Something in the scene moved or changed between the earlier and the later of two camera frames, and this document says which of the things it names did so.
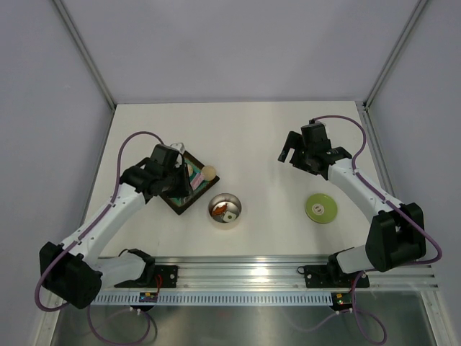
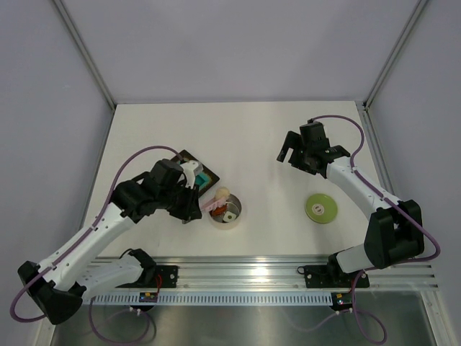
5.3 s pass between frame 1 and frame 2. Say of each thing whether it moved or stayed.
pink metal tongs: moved
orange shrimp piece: stayed
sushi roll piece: stayed
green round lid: stayed
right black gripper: stayed
